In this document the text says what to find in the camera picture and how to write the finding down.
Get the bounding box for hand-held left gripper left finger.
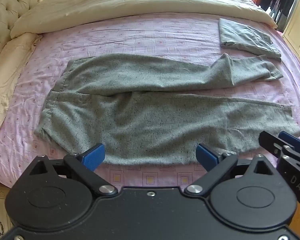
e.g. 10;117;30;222
29;143;118;197

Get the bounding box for cream pillow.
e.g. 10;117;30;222
0;32;43;133

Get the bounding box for cream wardrobe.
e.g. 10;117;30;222
281;0;300;67

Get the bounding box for folded plain grey pants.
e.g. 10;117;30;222
218;17;282;62

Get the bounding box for cream duvet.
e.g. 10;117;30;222
9;0;278;40

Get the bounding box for pink patterned bedsheet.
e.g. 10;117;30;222
0;12;300;189

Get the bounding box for speckled grey pants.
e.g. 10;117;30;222
34;52;300;167

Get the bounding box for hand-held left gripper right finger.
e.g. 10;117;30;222
184;143;276;196

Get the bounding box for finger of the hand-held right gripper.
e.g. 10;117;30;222
259;131;292;159
278;131;300;156

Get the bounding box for cream tufted headboard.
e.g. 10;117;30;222
0;0;44;65

